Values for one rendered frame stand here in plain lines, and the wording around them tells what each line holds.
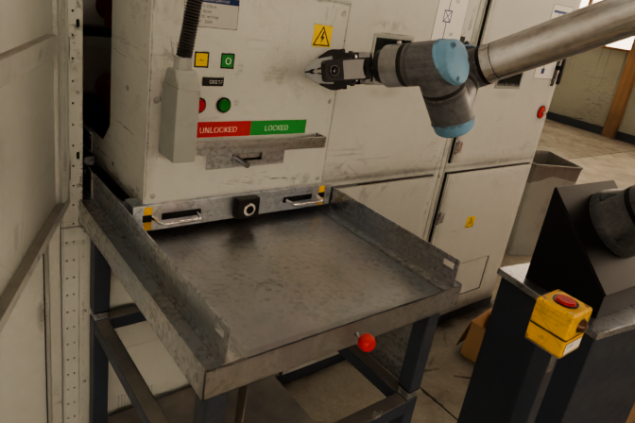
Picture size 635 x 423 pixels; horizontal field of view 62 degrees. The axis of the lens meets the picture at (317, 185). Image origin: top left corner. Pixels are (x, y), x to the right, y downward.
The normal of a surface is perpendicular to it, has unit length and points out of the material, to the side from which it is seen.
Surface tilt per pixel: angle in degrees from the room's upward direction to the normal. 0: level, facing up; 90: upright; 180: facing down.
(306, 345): 90
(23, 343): 90
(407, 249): 90
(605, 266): 44
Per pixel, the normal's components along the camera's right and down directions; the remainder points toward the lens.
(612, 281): 0.49, -0.41
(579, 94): -0.79, 0.10
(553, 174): 0.21, 0.42
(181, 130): 0.60, 0.36
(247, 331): 0.15, -0.93
